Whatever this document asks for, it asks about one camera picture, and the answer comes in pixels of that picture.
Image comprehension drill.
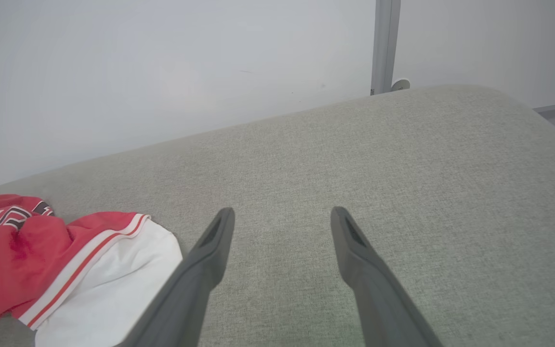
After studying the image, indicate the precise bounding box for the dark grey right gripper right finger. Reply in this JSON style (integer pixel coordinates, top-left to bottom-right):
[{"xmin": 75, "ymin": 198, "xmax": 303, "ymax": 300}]
[{"xmin": 330, "ymin": 206, "xmax": 445, "ymax": 347}]

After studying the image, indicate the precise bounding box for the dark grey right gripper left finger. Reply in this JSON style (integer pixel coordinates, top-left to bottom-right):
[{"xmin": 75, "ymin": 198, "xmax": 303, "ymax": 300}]
[{"xmin": 114, "ymin": 207, "xmax": 236, "ymax": 347}]

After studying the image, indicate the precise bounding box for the grey metal pole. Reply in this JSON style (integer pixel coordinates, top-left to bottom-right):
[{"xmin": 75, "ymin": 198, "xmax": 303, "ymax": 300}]
[{"xmin": 370, "ymin": 0, "xmax": 401, "ymax": 96}]

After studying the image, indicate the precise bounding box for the red and white shirt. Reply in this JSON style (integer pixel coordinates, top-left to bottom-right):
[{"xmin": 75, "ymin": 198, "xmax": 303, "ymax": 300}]
[{"xmin": 0, "ymin": 194, "xmax": 184, "ymax": 347}]

